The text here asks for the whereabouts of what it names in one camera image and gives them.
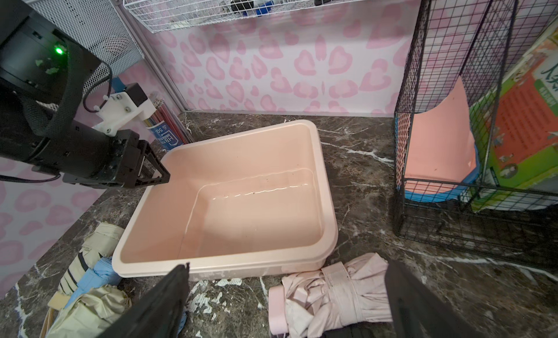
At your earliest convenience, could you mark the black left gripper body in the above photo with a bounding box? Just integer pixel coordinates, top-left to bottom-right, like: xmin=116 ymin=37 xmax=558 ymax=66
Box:
xmin=30 ymin=121 xmax=170 ymax=188

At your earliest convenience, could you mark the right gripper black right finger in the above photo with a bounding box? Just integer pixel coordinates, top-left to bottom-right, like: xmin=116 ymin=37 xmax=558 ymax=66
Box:
xmin=384 ymin=260 xmax=480 ymax=337

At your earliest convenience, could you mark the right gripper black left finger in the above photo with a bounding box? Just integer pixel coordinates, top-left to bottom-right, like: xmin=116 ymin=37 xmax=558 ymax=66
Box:
xmin=100 ymin=263 xmax=190 ymax=337

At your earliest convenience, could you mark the pink plastic storage box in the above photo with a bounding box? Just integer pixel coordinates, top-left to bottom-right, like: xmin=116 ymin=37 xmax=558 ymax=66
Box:
xmin=113 ymin=120 xmax=338 ymax=281

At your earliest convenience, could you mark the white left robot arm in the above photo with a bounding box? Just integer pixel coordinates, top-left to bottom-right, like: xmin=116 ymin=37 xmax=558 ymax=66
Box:
xmin=1 ymin=0 xmax=171 ymax=189

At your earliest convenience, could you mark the black folded umbrella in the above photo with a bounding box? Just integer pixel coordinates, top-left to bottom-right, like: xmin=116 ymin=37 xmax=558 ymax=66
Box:
xmin=321 ymin=323 xmax=396 ymax=338

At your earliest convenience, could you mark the beige folded umbrella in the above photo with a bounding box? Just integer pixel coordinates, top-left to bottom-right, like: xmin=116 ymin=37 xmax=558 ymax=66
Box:
xmin=46 ymin=285 xmax=132 ymax=337

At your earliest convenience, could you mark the pale pink crumpled umbrella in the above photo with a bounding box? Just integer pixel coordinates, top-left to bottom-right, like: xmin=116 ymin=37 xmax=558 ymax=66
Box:
xmin=268 ymin=253 xmax=392 ymax=337

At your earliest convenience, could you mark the colored pencil tube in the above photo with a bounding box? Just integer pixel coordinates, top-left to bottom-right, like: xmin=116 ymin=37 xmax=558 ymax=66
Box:
xmin=144 ymin=92 xmax=194 ymax=151

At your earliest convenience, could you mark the white mesh side basket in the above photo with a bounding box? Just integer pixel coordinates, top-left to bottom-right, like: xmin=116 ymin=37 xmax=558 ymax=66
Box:
xmin=29 ymin=0 xmax=144 ymax=92

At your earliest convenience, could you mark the pink folder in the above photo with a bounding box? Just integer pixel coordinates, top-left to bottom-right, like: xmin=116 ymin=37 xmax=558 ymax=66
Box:
xmin=405 ymin=77 xmax=480 ymax=203

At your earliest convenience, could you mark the green red book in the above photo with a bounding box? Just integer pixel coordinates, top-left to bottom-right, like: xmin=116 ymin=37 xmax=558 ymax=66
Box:
xmin=465 ymin=21 xmax=557 ymax=212

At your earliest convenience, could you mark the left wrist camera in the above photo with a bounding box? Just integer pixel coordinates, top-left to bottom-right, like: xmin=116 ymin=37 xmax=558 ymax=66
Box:
xmin=93 ymin=83 xmax=156 ymax=137

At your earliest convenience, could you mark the white wire wall basket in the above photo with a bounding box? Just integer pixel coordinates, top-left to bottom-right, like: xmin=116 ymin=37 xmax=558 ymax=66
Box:
xmin=122 ymin=0 xmax=361 ymax=34

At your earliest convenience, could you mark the black wire desk organizer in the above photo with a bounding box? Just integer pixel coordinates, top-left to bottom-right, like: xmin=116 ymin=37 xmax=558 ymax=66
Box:
xmin=392 ymin=0 xmax=557 ymax=270

